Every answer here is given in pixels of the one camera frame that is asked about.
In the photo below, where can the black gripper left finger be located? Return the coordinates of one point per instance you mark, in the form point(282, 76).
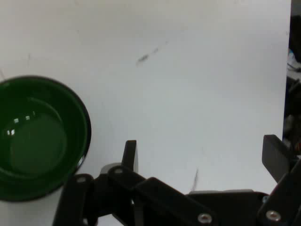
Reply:
point(122, 188)

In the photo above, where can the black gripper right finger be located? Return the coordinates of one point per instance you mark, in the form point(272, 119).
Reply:
point(285, 188)

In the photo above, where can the green bowl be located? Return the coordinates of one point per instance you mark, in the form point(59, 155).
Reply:
point(37, 141)

